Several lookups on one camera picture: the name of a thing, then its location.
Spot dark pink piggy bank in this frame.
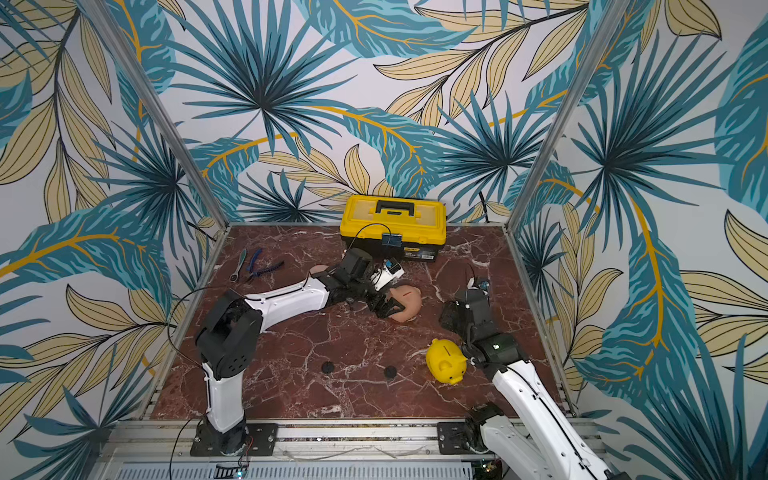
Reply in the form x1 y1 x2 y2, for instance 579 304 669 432
388 285 423 324

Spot light pink piggy bank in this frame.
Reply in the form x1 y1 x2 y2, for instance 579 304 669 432
309 264 328 276

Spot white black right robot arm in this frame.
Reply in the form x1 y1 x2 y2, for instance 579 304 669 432
440 287 629 479

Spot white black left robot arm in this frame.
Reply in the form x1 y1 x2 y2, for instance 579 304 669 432
195 270 421 434

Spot yellow piggy bank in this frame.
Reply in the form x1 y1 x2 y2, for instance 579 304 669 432
426 339 468 385

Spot yellow black plastic toolbox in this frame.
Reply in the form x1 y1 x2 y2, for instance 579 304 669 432
340 195 447 262

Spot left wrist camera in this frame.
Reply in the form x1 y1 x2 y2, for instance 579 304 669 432
341 248 405 293

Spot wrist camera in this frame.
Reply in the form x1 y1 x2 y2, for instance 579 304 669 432
341 248 405 293
467 276 490 295

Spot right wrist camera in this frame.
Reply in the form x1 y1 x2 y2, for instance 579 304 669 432
467 276 490 295

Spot blue handled pliers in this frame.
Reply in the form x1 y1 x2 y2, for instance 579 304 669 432
246 248 285 282

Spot green handled wrench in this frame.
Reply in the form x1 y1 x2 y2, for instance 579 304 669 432
229 249 248 283

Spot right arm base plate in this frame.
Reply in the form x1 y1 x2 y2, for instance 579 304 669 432
436 421 479 455

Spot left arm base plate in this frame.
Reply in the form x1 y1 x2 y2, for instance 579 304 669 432
190 421 278 457

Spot aluminium front rail frame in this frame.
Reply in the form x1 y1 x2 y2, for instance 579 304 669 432
89 418 613 480

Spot right aluminium corner post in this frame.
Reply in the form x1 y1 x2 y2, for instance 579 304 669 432
506 0 629 235

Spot aluminium corner post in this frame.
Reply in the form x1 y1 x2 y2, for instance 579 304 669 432
506 0 629 235
79 0 230 230

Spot left aluminium corner post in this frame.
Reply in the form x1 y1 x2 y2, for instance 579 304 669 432
79 0 230 230

